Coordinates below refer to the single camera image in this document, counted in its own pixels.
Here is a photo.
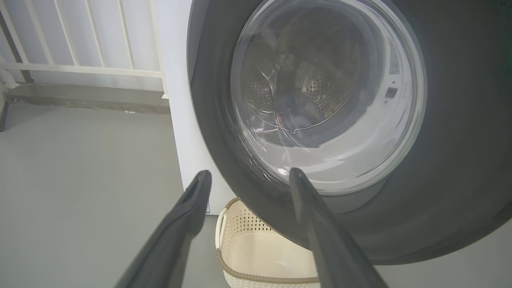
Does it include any cream perforated laundry basket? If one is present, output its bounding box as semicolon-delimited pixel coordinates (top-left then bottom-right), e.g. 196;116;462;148
215;197;320;288

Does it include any grey concrete curb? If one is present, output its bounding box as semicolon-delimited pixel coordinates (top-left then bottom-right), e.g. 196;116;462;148
4;83;170;116

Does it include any white front-load washing machine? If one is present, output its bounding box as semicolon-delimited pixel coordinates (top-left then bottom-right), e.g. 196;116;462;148
156;0;426;216

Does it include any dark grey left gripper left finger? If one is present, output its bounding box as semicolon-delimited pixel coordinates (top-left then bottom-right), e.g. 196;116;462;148
114;170;212;288

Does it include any black-rimmed glass washer door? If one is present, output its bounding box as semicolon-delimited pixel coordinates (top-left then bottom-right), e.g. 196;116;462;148
187;0;512;265

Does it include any white metal railing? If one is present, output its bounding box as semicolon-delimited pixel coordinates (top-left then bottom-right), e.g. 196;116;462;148
0;0;169;99

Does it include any perforated steel washer drum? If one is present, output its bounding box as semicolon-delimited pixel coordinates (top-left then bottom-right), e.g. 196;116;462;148
240;12;360;136

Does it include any blue bear-print garment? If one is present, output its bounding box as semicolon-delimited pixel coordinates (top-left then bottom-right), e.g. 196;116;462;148
274;90;326;130

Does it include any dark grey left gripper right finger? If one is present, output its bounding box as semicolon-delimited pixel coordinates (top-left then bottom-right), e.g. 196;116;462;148
289;167;388;288

